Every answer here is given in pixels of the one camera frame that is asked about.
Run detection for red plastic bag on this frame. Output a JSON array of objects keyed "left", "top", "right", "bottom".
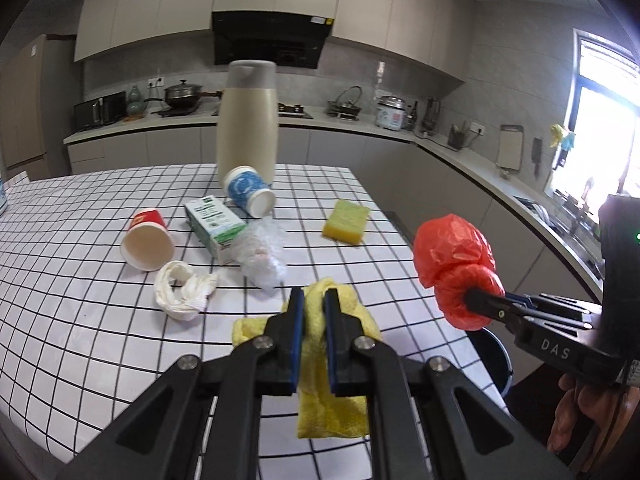
[{"left": 413, "top": 214, "right": 504, "bottom": 332}]

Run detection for yellow cloth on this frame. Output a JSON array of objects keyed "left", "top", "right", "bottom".
[{"left": 231, "top": 276, "right": 383, "bottom": 440}]

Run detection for dark round trash bin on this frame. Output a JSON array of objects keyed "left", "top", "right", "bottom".
[{"left": 466, "top": 328, "right": 514, "bottom": 398}]

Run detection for steel kitchen sink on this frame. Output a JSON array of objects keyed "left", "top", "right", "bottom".
[{"left": 515, "top": 196, "right": 604, "bottom": 282}]

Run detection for person's right hand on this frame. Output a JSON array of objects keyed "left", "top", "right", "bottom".
[{"left": 547, "top": 375, "right": 639, "bottom": 460}]

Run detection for white crumpled tissue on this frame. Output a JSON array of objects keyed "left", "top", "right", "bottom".
[{"left": 154, "top": 260, "right": 218, "bottom": 322}]

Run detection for black cleaver knife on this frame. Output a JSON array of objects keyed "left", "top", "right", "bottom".
[{"left": 530, "top": 136, "right": 542, "bottom": 179}]

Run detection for white cutting board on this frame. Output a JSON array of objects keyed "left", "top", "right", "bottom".
[{"left": 497, "top": 125, "right": 524, "bottom": 171}]

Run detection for black utensil holder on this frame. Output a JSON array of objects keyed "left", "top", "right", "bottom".
[{"left": 447, "top": 122, "right": 469, "bottom": 151}]

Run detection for yellow blue hanging gloves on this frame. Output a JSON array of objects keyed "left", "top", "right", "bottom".
[{"left": 550, "top": 124, "right": 575, "bottom": 170}]

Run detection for black white checkered tablecloth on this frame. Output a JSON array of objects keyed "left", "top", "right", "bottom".
[{"left": 0, "top": 161, "right": 507, "bottom": 480}]

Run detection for yellow green sponge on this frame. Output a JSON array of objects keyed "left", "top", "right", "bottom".
[{"left": 322, "top": 200, "right": 370, "bottom": 245}]

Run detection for red paper cup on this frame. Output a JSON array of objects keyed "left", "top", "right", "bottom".
[{"left": 120, "top": 208, "right": 175, "bottom": 272}]

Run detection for clear crumpled plastic bag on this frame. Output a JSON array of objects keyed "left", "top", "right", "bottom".
[{"left": 231, "top": 218, "right": 288, "bottom": 290}]

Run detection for green white milk carton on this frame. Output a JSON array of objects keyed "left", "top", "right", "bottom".
[{"left": 184, "top": 195, "right": 246, "bottom": 266}]

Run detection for white rice cooker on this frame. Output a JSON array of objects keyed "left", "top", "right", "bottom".
[{"left": 375, "top": 96, "right": 406, "bottom": 131}]

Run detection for steel kettle on stand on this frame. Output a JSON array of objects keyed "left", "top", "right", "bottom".
[{"left": 326, "top": 84, "right": 362, "bottom": 120}]

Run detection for blue white yogurt cup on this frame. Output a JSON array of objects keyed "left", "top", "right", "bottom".
[{"left": 222, "top": 166, "right": 277, "bottom": 219}]

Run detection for white blue tub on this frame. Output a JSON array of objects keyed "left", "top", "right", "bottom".
[{"left": 0, "top": 177, "right": 8, "bottom": 216}]

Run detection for gas stove top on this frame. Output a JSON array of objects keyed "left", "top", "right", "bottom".
[{"left": 155, "top": 103, "right": 312, "bottom": 119}]

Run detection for beige thermos jug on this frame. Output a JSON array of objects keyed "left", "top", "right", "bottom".
[{"left": 216, "top": 60, "right": 279, "bottom": 184}]

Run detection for green ceramic vase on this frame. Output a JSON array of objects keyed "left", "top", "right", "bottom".
[{"left": 126, "top": 84, "right": 145, "bottom": 117}]

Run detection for black microwave oven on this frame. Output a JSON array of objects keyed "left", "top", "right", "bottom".
[{"left": 74, "top": 91, "right": 127, "bottom": 132}]

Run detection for black range hood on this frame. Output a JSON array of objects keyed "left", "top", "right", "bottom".
[{"left": 212, "top": 10, "right": 334, "bottom": 70}]

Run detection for black cooking pot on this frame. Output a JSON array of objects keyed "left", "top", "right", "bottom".
[{"left": 164, "top": 79, "right": 224, "bottom": 110}]

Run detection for brown refrigerator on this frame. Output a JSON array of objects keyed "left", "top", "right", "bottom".
[{"left": 1, "top": 34, "right": 81, "bottom": 180}]

